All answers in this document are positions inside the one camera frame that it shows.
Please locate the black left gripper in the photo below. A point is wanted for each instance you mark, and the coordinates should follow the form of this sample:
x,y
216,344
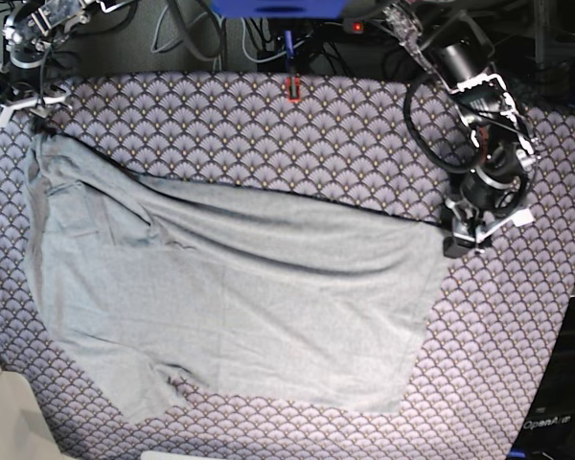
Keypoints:
x,y
495,196

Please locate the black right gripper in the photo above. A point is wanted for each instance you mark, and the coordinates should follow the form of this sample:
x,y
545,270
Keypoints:
x,y
39,80

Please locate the light grey T-shirt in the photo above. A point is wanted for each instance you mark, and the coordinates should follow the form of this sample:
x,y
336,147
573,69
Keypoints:
x,y
144,280

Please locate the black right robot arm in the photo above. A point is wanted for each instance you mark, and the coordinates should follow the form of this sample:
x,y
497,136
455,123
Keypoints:
x,y
32,34

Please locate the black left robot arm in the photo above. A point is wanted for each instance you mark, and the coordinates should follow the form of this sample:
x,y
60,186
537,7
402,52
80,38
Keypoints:
x,y
454,51

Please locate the black power strip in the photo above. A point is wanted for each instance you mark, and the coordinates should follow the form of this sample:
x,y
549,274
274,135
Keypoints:
x,y
365,26

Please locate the red table clamp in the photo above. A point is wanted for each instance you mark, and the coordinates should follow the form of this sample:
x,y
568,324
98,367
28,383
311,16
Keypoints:
x,y
293,88

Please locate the black OpenArm box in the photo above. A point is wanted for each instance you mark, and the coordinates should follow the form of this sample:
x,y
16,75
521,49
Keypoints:
x,y
548,431

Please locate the white foam board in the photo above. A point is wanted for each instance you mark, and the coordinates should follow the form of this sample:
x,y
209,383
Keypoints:
x,y
24,433

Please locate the white camera bracket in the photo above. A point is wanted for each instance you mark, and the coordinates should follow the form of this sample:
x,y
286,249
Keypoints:
x,y
26,98
470,232

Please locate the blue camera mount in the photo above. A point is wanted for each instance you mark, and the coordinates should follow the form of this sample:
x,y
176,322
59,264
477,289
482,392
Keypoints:
x,y
279,8

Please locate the blue clamp handle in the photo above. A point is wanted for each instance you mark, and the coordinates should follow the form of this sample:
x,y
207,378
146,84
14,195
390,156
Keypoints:
x,y
289,45

